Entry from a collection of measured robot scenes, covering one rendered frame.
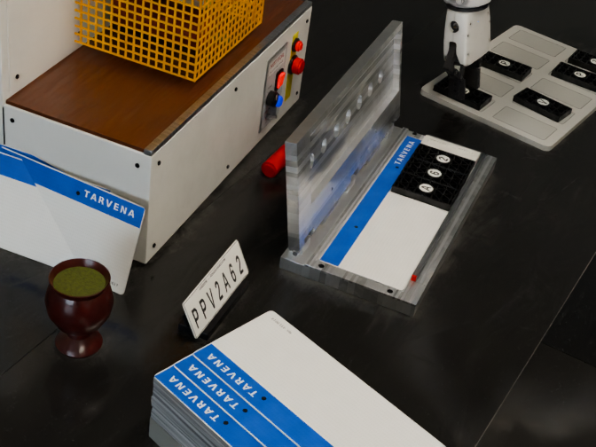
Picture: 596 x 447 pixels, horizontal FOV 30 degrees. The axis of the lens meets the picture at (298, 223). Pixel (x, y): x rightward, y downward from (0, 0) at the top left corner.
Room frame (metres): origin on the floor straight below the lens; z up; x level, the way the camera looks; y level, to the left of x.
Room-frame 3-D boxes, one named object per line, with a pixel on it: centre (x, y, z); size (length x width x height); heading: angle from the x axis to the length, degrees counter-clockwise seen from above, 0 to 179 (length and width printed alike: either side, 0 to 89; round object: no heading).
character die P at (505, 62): (1.96, -0.35, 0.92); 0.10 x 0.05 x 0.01; 64
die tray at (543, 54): (1.93, -0.40, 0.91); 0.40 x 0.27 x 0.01; 149
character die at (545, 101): (1.83, -0.41, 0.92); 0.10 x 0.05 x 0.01; 55
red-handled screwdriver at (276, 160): (1.56, 0.03, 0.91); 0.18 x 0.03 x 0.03; 158
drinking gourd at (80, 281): (1.04, 0.25, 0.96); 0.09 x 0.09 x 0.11
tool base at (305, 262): (1.43, -0.15, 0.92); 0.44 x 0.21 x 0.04; 162
